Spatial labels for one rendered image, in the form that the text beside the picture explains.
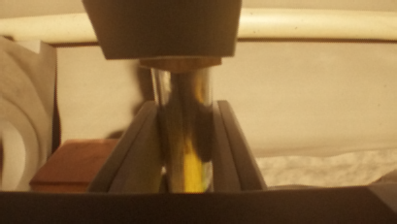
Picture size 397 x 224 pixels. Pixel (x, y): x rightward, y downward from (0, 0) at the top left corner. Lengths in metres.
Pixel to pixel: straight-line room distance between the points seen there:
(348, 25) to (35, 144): 0.38
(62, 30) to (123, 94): 0.10
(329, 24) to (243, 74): 0.11
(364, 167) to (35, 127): 0.43
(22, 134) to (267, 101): 0.28
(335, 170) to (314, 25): 0.20
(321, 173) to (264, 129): 0.11
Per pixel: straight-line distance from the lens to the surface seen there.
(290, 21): 0.27
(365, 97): 0.35
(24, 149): 0.26
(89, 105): 0.30
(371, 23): 0.32
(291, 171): 0.32
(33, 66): 0.29
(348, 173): 0.37
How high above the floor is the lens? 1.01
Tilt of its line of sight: 85 degrees down
